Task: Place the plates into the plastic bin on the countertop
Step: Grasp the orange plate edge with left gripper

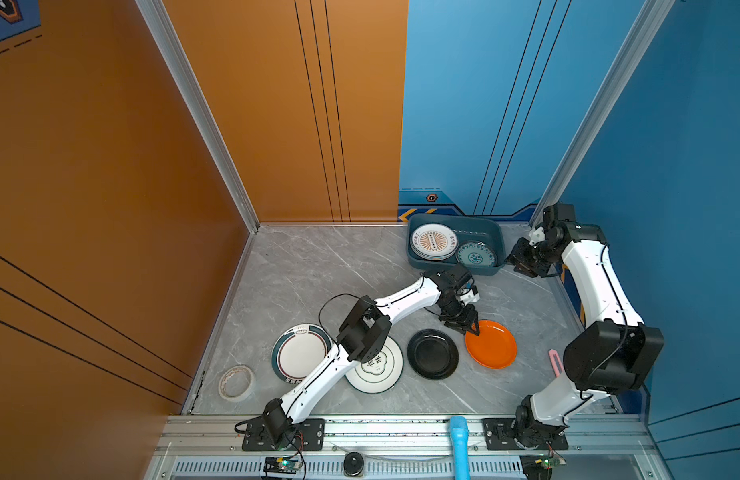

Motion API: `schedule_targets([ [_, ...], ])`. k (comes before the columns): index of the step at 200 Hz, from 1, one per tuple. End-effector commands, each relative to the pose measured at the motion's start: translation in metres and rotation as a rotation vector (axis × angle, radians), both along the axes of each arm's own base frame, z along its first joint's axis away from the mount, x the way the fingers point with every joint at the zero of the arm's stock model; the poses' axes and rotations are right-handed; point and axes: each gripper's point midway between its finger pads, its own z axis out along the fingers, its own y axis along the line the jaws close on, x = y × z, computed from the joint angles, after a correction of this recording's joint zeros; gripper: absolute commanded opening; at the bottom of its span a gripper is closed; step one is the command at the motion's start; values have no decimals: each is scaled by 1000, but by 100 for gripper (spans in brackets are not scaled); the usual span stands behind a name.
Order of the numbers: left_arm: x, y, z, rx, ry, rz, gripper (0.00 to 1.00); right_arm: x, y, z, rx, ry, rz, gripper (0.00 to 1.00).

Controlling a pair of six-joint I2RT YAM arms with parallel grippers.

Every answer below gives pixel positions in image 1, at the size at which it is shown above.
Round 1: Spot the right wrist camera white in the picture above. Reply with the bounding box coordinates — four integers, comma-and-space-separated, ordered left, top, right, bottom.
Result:
528, 226, 546, 245

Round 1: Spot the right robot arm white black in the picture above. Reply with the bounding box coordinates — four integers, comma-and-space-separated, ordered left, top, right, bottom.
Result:
507, 203, 665, 449

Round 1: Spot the large white flower plate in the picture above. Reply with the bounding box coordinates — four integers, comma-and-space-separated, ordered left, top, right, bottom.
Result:
346, 337, 405, 394

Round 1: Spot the blue cylinder handle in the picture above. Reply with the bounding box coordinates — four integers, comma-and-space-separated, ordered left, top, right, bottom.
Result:
448, 416, 470, 480

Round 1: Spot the left circuit board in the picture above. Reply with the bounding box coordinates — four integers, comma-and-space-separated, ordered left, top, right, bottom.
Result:
262, 456, 304, 479

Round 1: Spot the sunburst plate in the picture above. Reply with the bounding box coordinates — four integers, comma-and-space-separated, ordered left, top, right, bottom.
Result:
410, 223, 459, 261

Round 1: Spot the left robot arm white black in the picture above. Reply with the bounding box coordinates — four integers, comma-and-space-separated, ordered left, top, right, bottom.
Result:
260, 265, 479, 442

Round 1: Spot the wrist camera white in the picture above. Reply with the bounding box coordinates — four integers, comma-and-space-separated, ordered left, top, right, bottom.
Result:
528, 226, 546, 245
460, 284, 480, 304

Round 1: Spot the orange plate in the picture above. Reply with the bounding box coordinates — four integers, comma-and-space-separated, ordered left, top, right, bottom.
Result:
464, 320, 518, 369

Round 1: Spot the black round knob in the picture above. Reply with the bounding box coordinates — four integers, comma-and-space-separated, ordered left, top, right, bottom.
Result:
343, 452, 365, 477

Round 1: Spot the teal patterned plate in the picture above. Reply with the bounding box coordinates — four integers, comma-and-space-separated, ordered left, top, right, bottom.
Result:
456, 241, 497, 268

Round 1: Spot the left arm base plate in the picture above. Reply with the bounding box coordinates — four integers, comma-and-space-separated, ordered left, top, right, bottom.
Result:
235, 417, 325, 452

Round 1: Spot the aluminium front rail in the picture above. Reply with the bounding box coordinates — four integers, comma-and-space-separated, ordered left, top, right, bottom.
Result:
144, 414, 672, 479

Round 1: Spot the white plate dark rim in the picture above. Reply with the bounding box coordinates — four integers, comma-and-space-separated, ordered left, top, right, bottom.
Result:
271, 324, 333, 384

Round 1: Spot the black plate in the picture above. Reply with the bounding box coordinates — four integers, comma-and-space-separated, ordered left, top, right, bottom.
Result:
407, 329, 460, 380

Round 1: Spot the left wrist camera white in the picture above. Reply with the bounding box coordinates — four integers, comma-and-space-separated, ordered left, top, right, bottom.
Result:
460, 284, 480, 304

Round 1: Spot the tape roll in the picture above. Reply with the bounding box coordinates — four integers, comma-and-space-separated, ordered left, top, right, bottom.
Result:
218, 365, 255, 403

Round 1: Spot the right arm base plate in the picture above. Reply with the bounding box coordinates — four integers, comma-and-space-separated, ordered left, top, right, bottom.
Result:
482, 417, 570, 451

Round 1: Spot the right circuit board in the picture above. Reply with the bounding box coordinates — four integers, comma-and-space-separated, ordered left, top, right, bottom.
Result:
535, 450, 567, 470

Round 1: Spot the pink flat tool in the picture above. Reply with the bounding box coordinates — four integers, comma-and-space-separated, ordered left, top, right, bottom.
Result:
548, 349, 564, 377

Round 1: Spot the circuit board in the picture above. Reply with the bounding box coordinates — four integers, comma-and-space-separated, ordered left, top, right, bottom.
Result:
535, 450, 567, 470
262, 456, 304, 479

